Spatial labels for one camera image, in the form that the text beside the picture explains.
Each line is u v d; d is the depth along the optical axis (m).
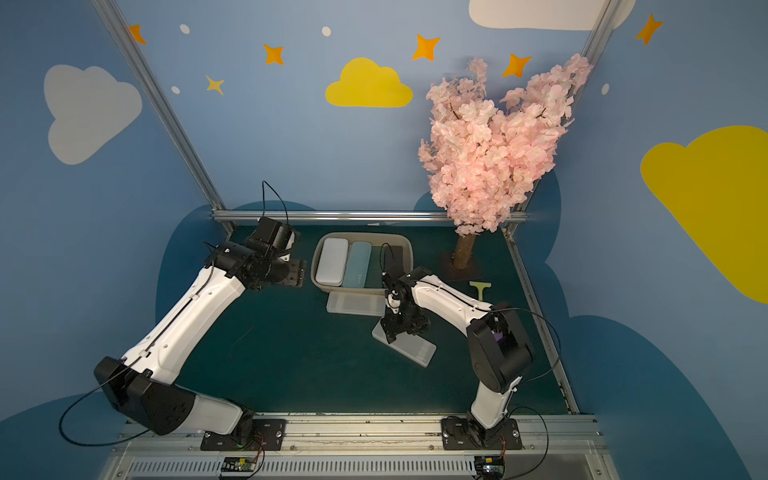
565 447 0.73
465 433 0.70
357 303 0.98
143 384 0.39
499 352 0.47
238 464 0.72
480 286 0.99
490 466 0.73
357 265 1.07
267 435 0.75
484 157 0.63
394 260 1.08
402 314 0.74
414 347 0.88
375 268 1.06
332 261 1.05
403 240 1.11
